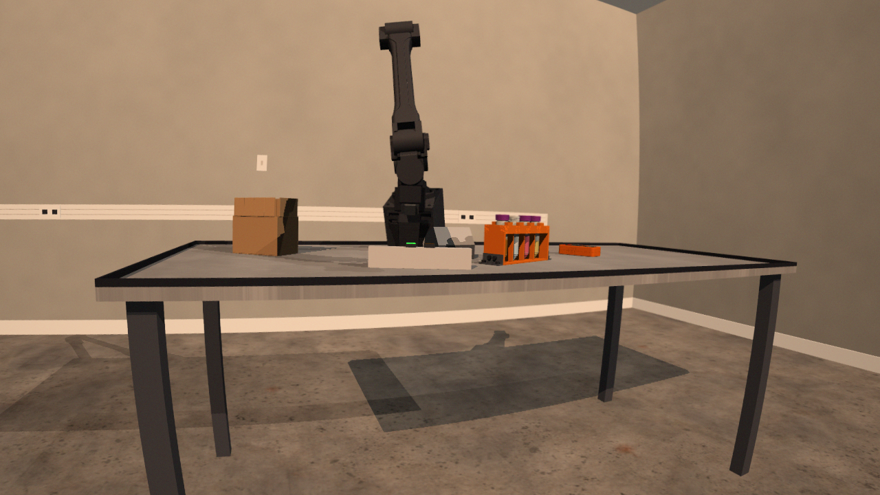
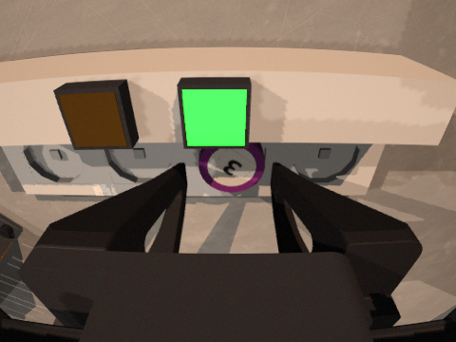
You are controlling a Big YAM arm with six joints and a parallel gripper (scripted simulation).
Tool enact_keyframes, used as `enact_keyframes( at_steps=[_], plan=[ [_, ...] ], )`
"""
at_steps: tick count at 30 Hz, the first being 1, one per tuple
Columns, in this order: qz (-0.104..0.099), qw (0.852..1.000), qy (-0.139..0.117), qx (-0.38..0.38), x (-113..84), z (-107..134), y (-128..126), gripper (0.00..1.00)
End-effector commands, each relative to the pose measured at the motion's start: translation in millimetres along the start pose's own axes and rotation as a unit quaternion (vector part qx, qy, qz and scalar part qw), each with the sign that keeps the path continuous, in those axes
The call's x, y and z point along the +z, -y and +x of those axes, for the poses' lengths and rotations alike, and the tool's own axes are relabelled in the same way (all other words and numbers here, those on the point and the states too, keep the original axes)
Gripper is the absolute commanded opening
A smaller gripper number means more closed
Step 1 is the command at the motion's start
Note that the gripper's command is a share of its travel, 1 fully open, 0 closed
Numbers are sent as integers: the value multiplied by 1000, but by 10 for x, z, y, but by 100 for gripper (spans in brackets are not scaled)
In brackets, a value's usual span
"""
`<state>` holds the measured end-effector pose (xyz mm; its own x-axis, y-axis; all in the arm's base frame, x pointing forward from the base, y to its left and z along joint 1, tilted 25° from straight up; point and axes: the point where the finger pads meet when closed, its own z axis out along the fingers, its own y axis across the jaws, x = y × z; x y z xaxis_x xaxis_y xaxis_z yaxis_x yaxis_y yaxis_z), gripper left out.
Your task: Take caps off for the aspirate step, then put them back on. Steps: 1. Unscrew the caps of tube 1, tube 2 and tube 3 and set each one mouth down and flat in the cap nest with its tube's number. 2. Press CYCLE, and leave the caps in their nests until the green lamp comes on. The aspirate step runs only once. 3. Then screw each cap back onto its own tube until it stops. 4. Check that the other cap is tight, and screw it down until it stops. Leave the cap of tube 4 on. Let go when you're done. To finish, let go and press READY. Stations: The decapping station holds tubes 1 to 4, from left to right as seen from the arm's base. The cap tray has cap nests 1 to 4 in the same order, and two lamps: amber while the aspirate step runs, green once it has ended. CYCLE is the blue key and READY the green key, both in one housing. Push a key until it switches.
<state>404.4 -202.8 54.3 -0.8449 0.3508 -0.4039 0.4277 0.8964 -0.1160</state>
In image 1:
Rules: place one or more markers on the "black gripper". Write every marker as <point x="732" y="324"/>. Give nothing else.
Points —
<point x="394" y="223"/>

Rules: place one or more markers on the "brown cardboard box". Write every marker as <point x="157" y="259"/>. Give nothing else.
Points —
<point x="261" y="226"/>

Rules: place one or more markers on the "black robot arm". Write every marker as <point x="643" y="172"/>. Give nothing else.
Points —
<point x="409" y="170"/>

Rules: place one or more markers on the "beige key housing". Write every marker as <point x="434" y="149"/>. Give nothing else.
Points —
<point x="450" y="237"/>

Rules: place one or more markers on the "black table edge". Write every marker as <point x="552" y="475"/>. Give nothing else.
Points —
<point x="114" y="279"/>

